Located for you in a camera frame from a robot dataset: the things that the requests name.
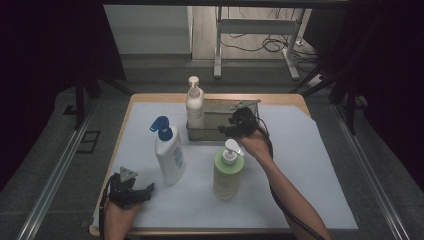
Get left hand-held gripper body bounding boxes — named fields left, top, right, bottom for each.
left=107, top=166, right=143, bottom=210

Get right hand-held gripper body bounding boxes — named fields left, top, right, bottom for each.
left=227, top=100, right=261, bottom=138

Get cream ribbed storage basket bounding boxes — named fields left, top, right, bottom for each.
left=185, top=98, right=262, bottom=142

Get white bottle with blue pump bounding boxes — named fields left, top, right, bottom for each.
left=149, top=115, right=187, bottom=186

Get person's left hand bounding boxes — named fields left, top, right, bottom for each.
left=104, top=200, right=145, bottom=234

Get person's right hand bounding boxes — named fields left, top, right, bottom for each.
left=236, top=130, right=273, bottom=164

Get green bottle with white pump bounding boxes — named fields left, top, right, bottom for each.
left=212, top=138, right=246, bottom=201

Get white table cover sheet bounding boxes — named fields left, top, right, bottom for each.
left=93, top=101, right=359, bottom=231

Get white power strip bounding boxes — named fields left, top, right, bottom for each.
left=308, top=73, right=325, bottom=88

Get black stand legs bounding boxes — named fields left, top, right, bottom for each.
left=289, top=19, right=384, bottom=136
left=73, top=63, right=133, bottom=131

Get white board panel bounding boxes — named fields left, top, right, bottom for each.
left=103, top=4, right=194, bottom=56

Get dark curtain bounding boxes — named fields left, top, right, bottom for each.
left=303, top=0, right=424, bottom=193
left=0, top=0, right=128, bottom=193

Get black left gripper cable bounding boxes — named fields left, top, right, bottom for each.
left=98, top=174, right=117, bottom=240

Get aluminium floor rail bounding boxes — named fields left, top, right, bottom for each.
left=332, top=103, right=409, bottom=240
left=15, top=99, right=98, bottom=240

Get white metal stand frame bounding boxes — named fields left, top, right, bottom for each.
left=213, top=6, right=306, bottom=81

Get black floor cables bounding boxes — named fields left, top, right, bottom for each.
left=219, top=8, right=319, bottom=69

